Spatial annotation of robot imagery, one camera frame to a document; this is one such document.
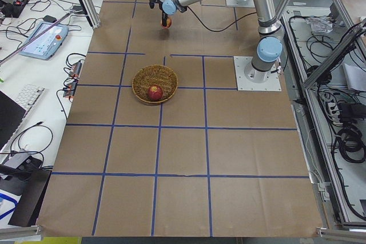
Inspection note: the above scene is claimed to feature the blue teach pendant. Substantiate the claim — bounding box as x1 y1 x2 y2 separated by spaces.
19 21 69 60

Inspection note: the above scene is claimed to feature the white keyboard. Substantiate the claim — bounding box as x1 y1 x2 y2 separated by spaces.
15 84 45 115

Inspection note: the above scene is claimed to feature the woven wicker basket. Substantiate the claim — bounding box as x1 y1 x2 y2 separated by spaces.
132 65 178 105

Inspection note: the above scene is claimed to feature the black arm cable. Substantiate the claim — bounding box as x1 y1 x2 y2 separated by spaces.
185 5 258 32

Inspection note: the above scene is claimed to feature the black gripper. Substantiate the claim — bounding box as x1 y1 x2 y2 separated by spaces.
161 11 169 28

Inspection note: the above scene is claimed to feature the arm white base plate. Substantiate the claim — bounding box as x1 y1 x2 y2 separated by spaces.
226 0 254 8
233 56 282 92

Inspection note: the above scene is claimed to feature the red yellow apple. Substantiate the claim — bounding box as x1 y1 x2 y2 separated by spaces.
161 17 172 29

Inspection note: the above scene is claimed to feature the dark red apple in basket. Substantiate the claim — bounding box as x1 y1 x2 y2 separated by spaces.
147 85 164 101

